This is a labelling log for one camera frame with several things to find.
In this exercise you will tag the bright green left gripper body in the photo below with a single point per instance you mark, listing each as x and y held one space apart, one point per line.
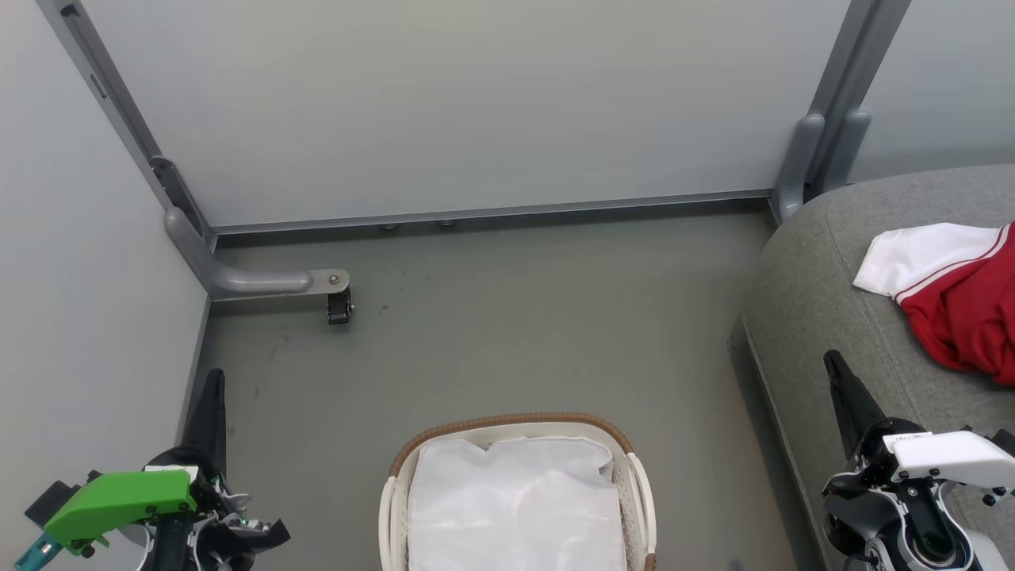
119 500

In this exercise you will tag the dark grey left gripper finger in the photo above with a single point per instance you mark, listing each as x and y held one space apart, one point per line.
210 420

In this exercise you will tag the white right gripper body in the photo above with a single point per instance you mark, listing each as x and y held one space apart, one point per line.
951 460

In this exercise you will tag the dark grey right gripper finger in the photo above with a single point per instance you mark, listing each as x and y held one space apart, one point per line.
856 404

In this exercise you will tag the red and white shirt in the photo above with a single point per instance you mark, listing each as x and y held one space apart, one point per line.
967 317

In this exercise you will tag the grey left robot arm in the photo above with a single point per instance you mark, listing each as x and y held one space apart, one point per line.
214 547

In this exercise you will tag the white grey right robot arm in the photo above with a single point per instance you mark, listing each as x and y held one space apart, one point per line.
912 531

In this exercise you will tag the grey fabric sofa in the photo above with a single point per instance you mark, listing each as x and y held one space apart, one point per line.
825 317

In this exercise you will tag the grey partition foot with plate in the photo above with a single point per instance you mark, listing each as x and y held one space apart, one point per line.
246 281

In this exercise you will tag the black caster wheel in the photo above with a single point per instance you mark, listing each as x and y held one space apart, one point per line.
339 307

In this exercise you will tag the white laundry basket brown rim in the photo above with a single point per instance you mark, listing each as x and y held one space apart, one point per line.
638 507

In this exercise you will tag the white cloth basket liner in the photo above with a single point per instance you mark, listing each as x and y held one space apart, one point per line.
515 507

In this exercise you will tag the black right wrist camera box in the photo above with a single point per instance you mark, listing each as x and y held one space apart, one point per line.
1005 442

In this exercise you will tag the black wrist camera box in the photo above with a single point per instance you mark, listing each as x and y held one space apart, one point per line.
1005 442
51 500

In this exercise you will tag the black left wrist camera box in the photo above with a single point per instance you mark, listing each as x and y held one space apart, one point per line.
51 500

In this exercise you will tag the grey rounded post bracket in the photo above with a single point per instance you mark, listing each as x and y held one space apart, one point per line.
797 166
847 147

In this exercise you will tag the grey partition post with slot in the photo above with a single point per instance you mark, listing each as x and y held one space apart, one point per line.
111 103

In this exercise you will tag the grey partition post plain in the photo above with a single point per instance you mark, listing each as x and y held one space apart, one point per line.
852 63

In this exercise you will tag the grey partition bottom rail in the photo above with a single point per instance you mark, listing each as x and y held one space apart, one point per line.
492 212

